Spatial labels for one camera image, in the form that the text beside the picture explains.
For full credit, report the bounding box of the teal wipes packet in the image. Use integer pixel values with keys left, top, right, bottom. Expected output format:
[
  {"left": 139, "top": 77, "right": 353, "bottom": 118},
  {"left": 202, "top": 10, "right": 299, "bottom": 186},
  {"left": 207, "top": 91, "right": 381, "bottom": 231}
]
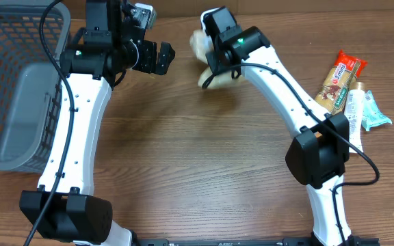
[{"left": 362, "top": 90, "right": 392, "bottom": 132}]

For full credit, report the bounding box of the white tube gold cap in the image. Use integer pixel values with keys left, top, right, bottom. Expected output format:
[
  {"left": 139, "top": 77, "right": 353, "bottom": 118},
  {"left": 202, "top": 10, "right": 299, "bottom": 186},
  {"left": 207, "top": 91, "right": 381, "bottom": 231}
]
[{"left": 344, "top": 82, "right": 365, "bottom": 152}]

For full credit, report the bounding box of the white barcode scanner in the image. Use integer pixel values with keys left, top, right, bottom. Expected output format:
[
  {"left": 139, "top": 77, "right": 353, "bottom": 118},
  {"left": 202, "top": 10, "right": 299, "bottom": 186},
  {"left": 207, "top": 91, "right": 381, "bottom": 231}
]
[{"left": 200, "top": 8, "right": 218, "bottom": 33}]

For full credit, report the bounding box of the white brown snack pouch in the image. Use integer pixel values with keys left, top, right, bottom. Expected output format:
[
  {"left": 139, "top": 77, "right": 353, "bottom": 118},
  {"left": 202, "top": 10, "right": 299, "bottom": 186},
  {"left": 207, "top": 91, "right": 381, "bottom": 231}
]
[{"left": 189, "top": 29, "right": 246, "bottom": 89}]

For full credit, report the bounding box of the grey plastic shopping basket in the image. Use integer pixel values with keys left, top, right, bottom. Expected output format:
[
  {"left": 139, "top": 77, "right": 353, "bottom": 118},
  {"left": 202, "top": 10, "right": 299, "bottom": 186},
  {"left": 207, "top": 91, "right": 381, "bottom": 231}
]
[{"left": 0, "top": 0, "right": 62, "bottom": 173}]

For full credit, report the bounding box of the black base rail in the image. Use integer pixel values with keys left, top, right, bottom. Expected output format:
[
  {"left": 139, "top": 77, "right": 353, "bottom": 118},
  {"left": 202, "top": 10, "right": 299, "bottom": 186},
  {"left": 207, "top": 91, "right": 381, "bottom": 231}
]
[{"left": 128, "top": 237, "right": 381, "bottom": 246}]

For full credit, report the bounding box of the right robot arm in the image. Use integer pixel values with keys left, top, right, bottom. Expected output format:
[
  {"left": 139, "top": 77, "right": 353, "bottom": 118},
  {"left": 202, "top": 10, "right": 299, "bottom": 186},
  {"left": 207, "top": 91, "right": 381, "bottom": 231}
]
[{"left": 202, "top": 26, "right": 352, "bottom": 245}]

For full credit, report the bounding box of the orange biscuit package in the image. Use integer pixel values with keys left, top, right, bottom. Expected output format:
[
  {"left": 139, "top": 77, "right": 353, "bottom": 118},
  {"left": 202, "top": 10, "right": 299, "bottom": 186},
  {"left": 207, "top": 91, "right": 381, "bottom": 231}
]
[{"left": 315, "top": 50, "right": 367, "bottom": 114}]

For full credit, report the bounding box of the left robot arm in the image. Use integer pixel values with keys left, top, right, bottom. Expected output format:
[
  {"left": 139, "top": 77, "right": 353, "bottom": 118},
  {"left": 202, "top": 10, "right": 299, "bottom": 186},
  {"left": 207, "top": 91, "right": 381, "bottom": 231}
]
[{"left": 19, "top": 1, "right": 175, "bottom": 246}]

